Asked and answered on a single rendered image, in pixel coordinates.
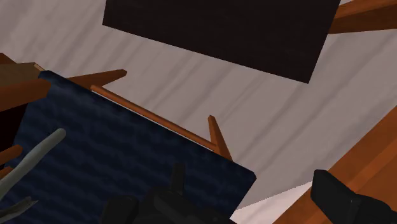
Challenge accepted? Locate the brown wooden furniture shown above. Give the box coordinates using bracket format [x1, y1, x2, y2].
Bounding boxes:
[272, 105, 397, 224]
[328, 0, 397, 34]

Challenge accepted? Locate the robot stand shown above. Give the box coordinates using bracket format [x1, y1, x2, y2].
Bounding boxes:
[102, 0, 342, 85]

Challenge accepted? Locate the blue seat wooden chair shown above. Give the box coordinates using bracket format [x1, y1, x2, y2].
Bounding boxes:
[0, 52, 258, 224]

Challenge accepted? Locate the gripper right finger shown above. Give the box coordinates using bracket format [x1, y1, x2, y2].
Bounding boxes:
[310, 169, 397, 224]

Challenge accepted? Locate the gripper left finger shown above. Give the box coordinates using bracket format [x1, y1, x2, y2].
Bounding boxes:
[100, 162, 187, 224]

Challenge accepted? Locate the small grey kitchen tool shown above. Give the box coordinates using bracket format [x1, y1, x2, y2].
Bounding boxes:
[0, 196, 39, 224]

